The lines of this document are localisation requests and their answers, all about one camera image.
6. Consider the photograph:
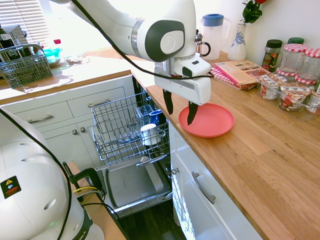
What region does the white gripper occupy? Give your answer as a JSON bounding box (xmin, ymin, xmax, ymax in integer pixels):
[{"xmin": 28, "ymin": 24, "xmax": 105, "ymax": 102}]
[{"xmin": 154, "ymin": 64, "xmax": 212, "ymax": 126}]

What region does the pink plastic plate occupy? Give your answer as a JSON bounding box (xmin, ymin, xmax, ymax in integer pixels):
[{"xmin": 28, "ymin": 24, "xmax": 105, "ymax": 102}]
[{"xmin": 178, "ymin": 102, "xmax": 235, "ymax": 139}]

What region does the steel dishwasher door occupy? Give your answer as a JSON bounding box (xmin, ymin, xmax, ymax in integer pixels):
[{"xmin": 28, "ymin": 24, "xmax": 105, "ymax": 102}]
[{"xmin": 96, "ymin": 156, "xmax": 174, "ymax": 219}]

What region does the blue mug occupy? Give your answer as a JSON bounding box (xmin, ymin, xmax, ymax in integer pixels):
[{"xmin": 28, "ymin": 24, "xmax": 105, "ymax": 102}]
[{"xmin": 148, "ymin": 109, "xmax": 162, "ymax": 126}]

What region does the clear drinking glass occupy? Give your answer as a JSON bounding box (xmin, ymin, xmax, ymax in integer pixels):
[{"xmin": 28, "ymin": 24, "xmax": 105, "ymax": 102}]
[{"xmin": 135, "ymin": 104, "xmax": 155, "ymax": 127}]

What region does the white mug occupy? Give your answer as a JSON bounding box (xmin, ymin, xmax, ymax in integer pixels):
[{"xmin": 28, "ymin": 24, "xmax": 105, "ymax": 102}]
[{"xmin": 140, "ymin": 123, "xmax": 162, "ymax": 147}]

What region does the red gingham book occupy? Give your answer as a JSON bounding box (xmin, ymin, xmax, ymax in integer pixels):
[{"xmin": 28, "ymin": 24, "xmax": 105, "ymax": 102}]
[{"xmin": 208, "ymin": 67, "xmax": 259, "ymax": 91}]

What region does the glass french press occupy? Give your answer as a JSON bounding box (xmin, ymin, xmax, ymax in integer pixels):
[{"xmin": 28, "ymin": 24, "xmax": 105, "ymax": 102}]
[{"xmin": 194, "ymin": 29, "xmax": 212, "ymax": 58}]

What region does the pink cookbook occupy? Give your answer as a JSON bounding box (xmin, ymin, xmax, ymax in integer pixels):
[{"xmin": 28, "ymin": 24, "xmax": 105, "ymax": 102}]
[{"xmin": 212, "ymin": 59, "xmax": 272, "ymax": 87}]

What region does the clear pitcher with blue lid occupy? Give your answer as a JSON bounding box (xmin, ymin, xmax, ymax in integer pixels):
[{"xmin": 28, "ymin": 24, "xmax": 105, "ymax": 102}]
[{"xmin": 199, "ymin": 13, "xmax": 232, "ymax": 61}]

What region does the white vase with blue flowers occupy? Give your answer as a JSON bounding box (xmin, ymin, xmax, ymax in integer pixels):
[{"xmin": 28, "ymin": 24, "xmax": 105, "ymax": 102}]
[{"xmin": 226, "ymin": 23, "xmax": 248, "ymax": 61}]

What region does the dessert pot with printed lid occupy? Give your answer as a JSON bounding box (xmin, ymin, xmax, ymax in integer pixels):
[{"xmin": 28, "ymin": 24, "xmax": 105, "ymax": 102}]
[
  {"xmin": 305, "ymin": 90, "xmax": 320, "ymax": 115},
  {"xmin": 278, "ymin": 83, "xmax": 313, "ymax": 112},
  {"xmin": 257, "ymin": 73, "xmax": 288, "ymax": 101}
]

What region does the dark jar with black lid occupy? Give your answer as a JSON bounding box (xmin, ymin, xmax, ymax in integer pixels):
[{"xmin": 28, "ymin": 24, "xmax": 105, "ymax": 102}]
[{"xmin": 261, "ymin": 39, "xmax": 283, "ymax": 73}]

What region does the glass jar red gingham lid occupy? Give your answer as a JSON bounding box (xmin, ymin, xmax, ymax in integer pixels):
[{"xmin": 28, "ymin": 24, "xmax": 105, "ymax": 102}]
[
  {"xmin": 294, "ymin": 74, "xmax": 319, "ymax": 90},
  {"xmin": 299, "ymin": 48, "xmax": 320, "ymax": 81},
  {"xmin": 279, "ymin": 43, "xmax": 309, "ymax": 74},
  {"xmin": 276, "ymin": 68, "xmax": 296, "ymax": 83}
]

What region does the black clamp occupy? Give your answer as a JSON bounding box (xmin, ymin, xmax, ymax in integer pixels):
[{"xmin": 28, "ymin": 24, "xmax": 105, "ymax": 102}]
[{"xmin": 62, "ymin": 161, "xmax": 105, "ymax": 200}]

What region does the white cabinet with two drawers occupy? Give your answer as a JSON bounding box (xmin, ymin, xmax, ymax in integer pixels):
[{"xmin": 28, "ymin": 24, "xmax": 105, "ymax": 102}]
[{"xmin": 0, "ymin": 74, "xmax": 137, "ymax": 173}]

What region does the red rose with green leaves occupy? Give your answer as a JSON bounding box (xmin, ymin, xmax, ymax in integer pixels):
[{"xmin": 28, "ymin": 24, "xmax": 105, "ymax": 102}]
[{"xmin": 241, "ymin": 0, "xmax": 268, "ymax": 25}]

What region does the clear plastic pack tray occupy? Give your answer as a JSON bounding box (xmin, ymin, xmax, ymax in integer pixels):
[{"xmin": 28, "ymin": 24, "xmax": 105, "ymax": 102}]
[{"xmin": 256, "ymin": 74, "xmax": 320, "ymax": 122}]

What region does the jar with green lid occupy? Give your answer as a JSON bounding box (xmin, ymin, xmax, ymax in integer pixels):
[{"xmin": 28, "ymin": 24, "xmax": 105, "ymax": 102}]
[{"xmin": 287, "ymin": 37, "xmax": 305, "ymax": 46}]

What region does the wooden robot mounting board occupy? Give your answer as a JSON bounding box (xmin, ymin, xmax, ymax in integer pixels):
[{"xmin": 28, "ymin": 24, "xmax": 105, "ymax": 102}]
[{"xmin": 66, "ymin": 161, "xmax": 127, "ymax": 240}]

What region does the green bowl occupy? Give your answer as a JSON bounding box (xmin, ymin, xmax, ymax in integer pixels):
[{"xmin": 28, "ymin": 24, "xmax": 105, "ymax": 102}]
[{"xmin": 41, "ymin": 47, "xmax": 62, "ymax": 67}]

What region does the grey cutlery basket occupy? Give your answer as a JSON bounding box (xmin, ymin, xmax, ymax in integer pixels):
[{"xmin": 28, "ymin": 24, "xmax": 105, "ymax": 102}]
[{"xmin": 0, "ymin": 43, "xmax": 54, "ymax": 90}]

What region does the silver kitchen appliance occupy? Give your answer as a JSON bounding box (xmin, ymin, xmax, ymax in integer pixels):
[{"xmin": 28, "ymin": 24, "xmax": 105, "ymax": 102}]
[{"xmin": 0, "ymin": 24, "xmax": 28, "ymax": 64}]

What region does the white window blind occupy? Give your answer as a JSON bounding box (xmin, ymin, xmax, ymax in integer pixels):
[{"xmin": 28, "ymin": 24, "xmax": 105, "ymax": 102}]
[{"xmin": 0, "ymin": 0, "xmax": 50, "ymax": 39}]

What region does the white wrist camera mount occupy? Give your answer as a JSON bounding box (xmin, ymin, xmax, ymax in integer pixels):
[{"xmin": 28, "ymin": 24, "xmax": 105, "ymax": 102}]
[{"xmin": 174, "ymin": 52, "xmax": 212, "ymax": 79}]

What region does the wire dishwasher rack with cups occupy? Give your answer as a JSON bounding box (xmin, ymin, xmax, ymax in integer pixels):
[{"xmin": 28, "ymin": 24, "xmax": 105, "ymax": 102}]
[{"xmin": 90, "ymin": 91, "xmax": 169, "ymax": 147}]

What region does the wire dishwasher rack with handle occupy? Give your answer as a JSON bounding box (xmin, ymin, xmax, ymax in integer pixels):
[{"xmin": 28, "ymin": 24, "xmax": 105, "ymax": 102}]
[{"xmin": 93, "ymin": 124, "xmax": 172, "ymax": 168}]

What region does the long silver drawer handle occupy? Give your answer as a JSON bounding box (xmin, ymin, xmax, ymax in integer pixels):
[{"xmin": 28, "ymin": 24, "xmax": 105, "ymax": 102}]
[{"xmin": 191, "ymin": 171, "xmax": 217, "ymax": 205}]

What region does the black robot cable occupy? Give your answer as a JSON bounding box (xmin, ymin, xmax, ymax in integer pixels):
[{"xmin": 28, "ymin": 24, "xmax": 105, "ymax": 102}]
[{"xmin": 0, "ymin": 0, "xmax": 215, "ymax": 240}]

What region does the white cabinet with long handle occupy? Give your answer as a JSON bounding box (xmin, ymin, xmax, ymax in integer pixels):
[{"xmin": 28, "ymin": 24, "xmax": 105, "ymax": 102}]
[{"xmin": 167, "ymin": 120, "xmax": 262, "ymax": 240}]

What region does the yellow cable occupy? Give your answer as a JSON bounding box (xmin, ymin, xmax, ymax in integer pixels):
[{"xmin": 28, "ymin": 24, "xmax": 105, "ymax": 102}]
[{"xmin": 73, "ymin": 185, "xmax": 99, "ymax": 194}]

